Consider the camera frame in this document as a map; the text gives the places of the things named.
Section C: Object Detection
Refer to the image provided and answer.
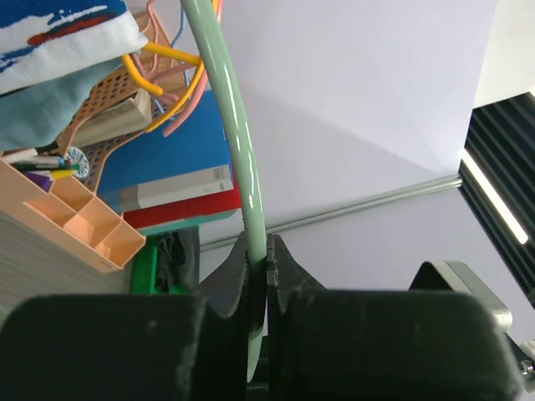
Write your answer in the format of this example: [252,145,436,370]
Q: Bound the aluminium frame post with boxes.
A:
[199,172,463,252]

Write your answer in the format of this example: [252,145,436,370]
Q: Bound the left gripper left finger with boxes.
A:
[1,237,249,400]

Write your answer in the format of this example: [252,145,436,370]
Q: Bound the green plastic tray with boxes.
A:
[130,234,172,295]

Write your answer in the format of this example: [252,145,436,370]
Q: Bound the red folder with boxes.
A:
[124,188,241,230]

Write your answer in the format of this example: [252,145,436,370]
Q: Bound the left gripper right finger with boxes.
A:
[266,235,522,400]

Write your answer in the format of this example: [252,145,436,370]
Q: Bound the pens in organizer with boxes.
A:
[1,141,78,192]

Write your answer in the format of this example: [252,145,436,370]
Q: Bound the wooden block book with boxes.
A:
[72,89,152,147]

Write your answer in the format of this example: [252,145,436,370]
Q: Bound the black trousers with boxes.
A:
[155,227,200,294]

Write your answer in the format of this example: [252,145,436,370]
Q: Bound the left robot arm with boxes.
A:
[1,235,534,400]

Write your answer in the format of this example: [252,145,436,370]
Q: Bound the yellow hanger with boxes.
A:
[121,1,201,132]

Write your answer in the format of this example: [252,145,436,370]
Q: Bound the peach desk organizer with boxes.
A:
[0,12,204,274]

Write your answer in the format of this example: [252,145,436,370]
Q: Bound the colourful patterned trousers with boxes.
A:
[1,1,148,94]

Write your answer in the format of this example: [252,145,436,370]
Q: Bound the blue folder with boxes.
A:
[97,92,234,213]

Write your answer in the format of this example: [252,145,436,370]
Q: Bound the blue wire hanger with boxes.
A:
[154,8,190,114]

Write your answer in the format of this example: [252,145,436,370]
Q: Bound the mint green hanger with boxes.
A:
[181,1,267,382]

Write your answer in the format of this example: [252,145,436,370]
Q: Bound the round blue patterned tin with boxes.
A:
[64,146,90,180]

